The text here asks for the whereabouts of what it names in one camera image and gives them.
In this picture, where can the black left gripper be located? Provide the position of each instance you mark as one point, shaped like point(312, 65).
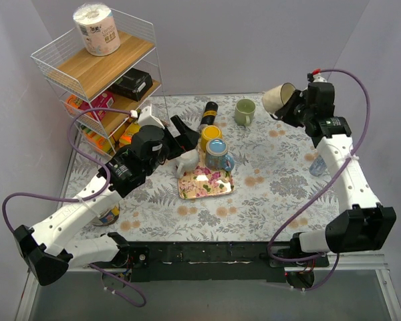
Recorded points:
point(173, 142)

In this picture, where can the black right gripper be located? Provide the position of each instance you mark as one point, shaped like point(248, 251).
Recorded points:
point(295, 108)

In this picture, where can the cream mug with black handle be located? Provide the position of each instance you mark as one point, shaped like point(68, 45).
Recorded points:
point(275, 98)

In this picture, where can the white grey mug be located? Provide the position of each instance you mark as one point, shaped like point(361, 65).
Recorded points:
point(186, 162)

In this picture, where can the blue glazed mug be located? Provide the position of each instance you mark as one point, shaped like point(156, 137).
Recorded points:
point(217, 156)

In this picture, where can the light green ceramic mug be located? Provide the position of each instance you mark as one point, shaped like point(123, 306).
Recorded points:
point(244, 112)

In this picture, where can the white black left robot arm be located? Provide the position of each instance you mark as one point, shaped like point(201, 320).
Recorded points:
point(48, 247)

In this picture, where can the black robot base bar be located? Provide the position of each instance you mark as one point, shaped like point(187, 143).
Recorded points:
point(149, 261)

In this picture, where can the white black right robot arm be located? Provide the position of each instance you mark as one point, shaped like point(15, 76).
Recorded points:
point(363, 223)

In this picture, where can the yellow mug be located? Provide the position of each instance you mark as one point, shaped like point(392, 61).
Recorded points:
point(208, 133)

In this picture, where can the black cylindrical bottle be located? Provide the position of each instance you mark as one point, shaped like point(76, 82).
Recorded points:
point(209, 115)

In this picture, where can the floral serving tray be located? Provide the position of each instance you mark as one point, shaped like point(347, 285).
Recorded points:
point(204, 182)

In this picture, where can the orange yellow sponge pack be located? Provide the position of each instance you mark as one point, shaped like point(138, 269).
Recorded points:
point(126, 137)

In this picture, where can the black box on shelf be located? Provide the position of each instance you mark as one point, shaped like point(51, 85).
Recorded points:
point(132, 85)

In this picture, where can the pink snack box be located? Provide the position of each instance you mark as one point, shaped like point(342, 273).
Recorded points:
point(104, 100)

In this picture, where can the colourful sponge stack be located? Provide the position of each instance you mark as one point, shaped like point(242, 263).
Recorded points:
point(101, 143)

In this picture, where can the orange snack bag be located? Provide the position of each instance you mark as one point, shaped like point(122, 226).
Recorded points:
point(72, 104)

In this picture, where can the wrapped toilet paper roll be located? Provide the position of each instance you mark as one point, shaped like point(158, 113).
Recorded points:
point(96, 25)

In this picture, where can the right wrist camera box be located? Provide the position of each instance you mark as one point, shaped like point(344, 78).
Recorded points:
point(316, 76)

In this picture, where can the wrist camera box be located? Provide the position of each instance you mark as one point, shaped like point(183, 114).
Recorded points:
point(145, 117)
point(316, 76)

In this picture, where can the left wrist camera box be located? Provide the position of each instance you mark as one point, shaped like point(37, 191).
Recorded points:
point(145, 117)

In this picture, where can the white wire shelf rack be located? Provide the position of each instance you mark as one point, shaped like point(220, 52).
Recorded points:
point(70, 69)

